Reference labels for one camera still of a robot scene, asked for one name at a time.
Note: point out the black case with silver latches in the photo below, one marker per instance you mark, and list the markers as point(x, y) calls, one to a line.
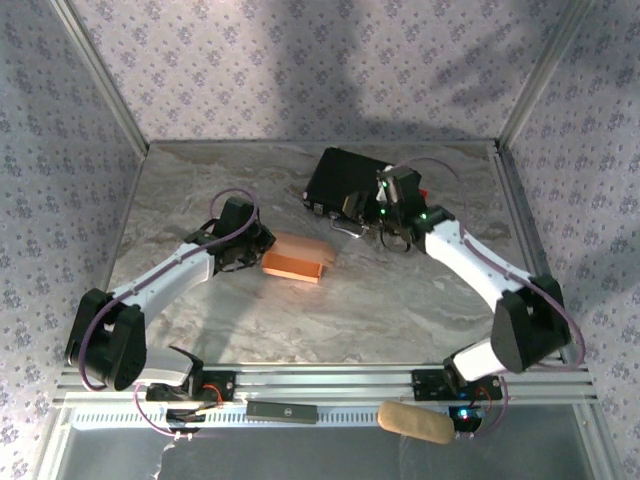
point(345, 175)

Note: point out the brown paper box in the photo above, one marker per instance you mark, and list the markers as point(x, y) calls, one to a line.
point(295, 260)

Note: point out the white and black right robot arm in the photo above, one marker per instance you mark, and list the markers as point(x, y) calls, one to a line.
point(470, 260)

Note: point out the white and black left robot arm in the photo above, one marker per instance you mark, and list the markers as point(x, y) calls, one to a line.
point(165, 280)

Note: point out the small red object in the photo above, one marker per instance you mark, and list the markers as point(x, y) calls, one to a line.
point(425, 194)

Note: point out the small black rectangular device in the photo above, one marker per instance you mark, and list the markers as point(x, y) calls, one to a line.
point(280, 412)

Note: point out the black plug connector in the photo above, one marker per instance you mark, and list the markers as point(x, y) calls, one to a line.
point(185, 416)

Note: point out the tan foam pad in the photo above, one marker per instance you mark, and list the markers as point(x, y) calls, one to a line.
point(415, 422)

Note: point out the black board with green light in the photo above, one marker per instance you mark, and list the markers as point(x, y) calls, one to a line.
point(465, 419)

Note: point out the grey metal shelf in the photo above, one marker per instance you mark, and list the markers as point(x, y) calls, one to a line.
point(350, 460)

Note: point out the grey metal side rail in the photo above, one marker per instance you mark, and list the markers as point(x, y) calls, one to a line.
point(520, 225)

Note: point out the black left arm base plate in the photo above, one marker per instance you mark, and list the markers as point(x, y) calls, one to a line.
point(225, 384)

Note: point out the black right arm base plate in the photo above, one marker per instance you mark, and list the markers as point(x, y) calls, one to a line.
point(430, 385)

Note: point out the silver aluminium mounting rail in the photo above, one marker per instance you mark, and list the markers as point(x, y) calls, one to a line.
point(320, 382)

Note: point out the grey metal frame post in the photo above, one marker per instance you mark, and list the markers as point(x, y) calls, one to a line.
point(100, 75)
point(545, 70)

